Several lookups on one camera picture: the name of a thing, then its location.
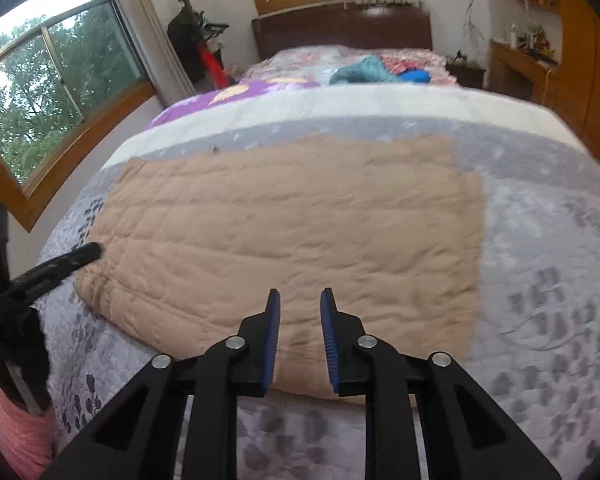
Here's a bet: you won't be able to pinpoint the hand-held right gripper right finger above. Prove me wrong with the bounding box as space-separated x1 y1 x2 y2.
320 287 563 480

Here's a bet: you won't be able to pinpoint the tan quilted jacket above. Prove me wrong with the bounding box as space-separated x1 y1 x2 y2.
74 134 486 401

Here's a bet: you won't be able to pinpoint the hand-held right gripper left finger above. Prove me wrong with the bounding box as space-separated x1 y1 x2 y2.
40 288 282 480

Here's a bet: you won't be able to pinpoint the pink floral quilt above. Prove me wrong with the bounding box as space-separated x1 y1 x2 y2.
242 45 461 91

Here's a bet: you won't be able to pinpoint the black hanging coat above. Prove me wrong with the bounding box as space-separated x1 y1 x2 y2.
167 10 208 86

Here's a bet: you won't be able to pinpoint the person's left forearm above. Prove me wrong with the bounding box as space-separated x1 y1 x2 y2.
0 385 55 480

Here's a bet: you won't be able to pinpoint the purple floral blanket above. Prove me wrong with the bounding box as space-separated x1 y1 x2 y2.
147 77 323 128

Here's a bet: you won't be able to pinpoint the red hanging bag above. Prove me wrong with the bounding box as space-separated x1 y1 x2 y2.
200 42 228 88

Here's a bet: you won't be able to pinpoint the hanging wall cables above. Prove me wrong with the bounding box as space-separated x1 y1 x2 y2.
462 0 486 43

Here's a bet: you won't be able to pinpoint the teal blue garment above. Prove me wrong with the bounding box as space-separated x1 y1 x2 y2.
329 56 406 86

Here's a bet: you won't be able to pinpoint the dark wooden headboard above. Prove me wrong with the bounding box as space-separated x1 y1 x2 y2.
251 2 433 61

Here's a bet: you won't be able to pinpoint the wooden desk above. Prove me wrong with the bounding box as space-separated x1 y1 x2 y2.
489 40 563 106

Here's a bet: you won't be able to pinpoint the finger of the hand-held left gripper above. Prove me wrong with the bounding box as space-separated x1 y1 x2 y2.
10 242 104 306

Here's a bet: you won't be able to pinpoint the wooden wardrobe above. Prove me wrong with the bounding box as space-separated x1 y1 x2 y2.
550 0 600 191

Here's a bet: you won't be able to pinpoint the red patterned garment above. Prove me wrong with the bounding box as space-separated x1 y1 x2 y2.
382 52 423 75

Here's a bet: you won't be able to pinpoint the bed with grey quilt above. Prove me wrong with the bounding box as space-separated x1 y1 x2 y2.
37 85 600 480

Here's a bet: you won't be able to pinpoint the large wooden-framed window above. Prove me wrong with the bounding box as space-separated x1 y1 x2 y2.
0 0 156 233

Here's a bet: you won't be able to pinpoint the dark wooden nightstand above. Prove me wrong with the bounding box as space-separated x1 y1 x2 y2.
445 57 487 90

